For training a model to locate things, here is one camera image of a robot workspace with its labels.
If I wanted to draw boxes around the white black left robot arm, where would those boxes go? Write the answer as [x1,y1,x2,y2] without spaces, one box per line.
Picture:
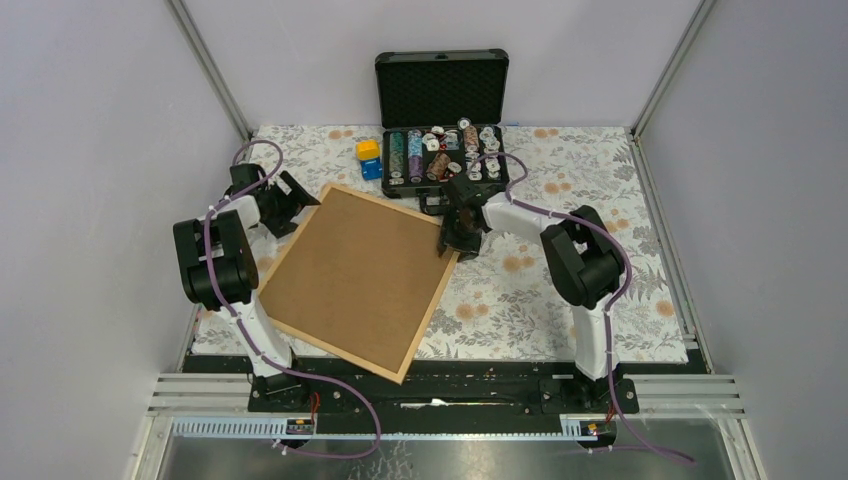
[172,164,320,411]

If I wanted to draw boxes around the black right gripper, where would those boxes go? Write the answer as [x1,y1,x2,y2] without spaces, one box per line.
[437,207,484,264]

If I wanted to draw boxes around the brown frame backing board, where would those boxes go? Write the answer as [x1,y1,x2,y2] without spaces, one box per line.
[259,188,455,376]

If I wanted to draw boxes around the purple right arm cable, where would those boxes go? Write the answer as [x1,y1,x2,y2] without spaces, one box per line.
[466,151,697,468]

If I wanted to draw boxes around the blue toy block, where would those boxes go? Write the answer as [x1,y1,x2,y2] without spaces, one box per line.
[360,158,383,181]

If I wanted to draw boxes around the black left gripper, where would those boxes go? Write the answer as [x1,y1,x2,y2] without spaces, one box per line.
[262,172,320,238]

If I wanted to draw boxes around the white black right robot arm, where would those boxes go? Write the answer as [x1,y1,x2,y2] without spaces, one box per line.
[437,176,632,412]

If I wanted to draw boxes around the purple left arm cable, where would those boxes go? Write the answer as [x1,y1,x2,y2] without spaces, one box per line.
[201,139,384,461]

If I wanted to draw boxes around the floral patterned table cloth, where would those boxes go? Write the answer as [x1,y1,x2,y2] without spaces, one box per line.
[190,124,690,365]

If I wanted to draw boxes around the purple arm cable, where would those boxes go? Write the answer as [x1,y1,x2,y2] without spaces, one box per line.
[466,151,697,468]
[201,139,384,461]

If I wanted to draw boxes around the light wooden picture frame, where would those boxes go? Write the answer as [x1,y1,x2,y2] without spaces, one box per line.
[254,183,461,386]

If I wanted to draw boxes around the black poker chip case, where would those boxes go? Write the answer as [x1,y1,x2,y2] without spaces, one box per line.
[374,48,510,215]

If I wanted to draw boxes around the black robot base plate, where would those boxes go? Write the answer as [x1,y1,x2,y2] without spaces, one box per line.
[151,355,706,436]

